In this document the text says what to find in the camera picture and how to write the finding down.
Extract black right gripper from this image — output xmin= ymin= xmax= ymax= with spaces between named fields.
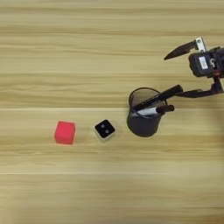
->
xmin=164 ymin=36 xmax=224 ymax=99

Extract black mesh pen cup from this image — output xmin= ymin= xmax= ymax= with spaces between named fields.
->
xmin=126 ymin=87 xmax=169 ymax=138

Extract small black and white cube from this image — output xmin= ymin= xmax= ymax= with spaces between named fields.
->
xmin=94 ymin=119 xmax=116 ymax=142

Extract red cube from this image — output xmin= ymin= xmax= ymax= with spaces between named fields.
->
xmin=53 ymin=121 xmax=76 ymax=145

